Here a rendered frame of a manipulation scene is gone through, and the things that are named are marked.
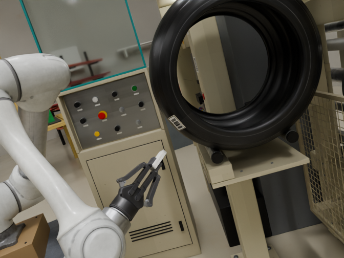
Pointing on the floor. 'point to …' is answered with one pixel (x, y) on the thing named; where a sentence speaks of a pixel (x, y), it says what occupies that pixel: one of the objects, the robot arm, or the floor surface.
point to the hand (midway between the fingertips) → (157, 159)
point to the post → (208, 87)
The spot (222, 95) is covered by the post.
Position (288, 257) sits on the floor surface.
